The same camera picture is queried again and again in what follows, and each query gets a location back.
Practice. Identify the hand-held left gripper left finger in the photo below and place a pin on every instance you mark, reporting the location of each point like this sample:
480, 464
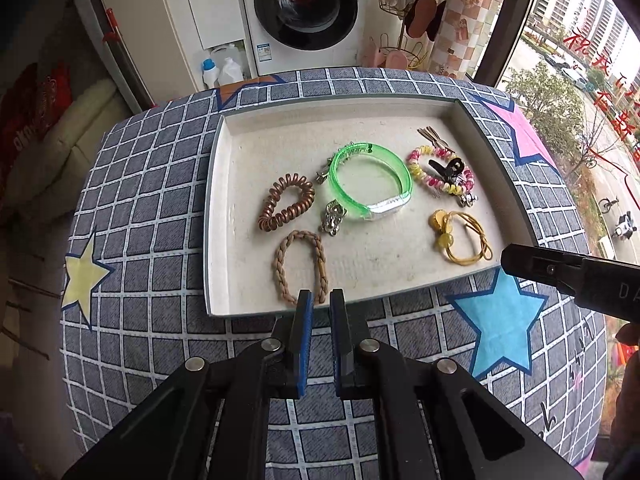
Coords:
302, 345

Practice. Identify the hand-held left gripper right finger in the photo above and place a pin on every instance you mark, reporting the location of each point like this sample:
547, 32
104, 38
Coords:
337, 345

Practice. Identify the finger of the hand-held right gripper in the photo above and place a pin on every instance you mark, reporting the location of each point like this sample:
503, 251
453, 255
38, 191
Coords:
550, 270

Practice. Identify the shallow green cardboard box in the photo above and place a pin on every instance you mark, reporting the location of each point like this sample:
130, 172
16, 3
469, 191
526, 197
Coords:
380, 260

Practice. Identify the small silver charm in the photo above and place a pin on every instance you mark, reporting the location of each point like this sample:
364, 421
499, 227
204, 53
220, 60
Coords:
322, 174
467, 200

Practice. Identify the purple heart silver brooch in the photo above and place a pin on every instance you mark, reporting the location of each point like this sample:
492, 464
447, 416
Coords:
332, 217

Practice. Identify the translucent green bangle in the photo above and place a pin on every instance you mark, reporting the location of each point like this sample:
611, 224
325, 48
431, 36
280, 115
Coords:
336, 180

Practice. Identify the silver dragonfly hair clip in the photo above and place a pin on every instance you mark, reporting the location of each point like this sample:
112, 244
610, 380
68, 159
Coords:
431, 136

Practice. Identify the person's right forearm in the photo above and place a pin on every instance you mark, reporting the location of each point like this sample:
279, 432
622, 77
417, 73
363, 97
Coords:
631, 395

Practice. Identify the person's right hand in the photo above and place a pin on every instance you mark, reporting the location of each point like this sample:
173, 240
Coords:
629, 336

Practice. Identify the parked scooter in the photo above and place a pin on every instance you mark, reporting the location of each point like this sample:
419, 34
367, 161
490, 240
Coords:
625, 227

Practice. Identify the parked bicycle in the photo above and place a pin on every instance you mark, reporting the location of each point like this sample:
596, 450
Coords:
609, 204

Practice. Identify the black claw hair clip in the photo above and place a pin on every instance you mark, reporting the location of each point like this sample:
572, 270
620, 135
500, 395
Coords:
447, 170

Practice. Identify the grey checked star blanket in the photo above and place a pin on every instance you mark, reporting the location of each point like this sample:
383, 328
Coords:
150, 260

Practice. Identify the pink checkered fabric hamper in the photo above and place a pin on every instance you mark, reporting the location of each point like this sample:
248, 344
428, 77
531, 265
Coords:
465, 25

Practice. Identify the pink slipper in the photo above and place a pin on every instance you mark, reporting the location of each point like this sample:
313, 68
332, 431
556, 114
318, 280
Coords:
385, 55

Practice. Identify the black slipper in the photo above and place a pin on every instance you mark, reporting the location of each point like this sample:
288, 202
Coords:
437, 20

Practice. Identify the plain white bottle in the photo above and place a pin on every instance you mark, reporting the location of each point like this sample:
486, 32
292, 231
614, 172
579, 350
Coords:
231, 74

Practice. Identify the brown slipper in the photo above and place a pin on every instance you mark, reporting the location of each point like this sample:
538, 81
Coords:
420, 15

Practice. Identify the white bottle with blue cap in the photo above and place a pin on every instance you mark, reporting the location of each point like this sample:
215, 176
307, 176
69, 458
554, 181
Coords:
209, 74

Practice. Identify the translucent plastic jug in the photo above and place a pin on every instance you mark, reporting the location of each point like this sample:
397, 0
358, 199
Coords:
227, 52

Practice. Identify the cream sofa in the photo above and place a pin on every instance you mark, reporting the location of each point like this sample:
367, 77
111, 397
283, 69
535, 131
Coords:
65, 150

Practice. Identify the white washing machine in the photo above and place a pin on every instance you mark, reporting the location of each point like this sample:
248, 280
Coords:
305, 7

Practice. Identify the white cabinet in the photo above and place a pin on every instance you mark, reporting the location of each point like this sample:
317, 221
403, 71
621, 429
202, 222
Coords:
200, 5

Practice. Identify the red cushion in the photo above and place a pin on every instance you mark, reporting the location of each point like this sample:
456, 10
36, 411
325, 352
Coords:
30, 115

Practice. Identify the dark window frame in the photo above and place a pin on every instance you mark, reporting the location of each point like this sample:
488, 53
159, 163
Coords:
510, 15

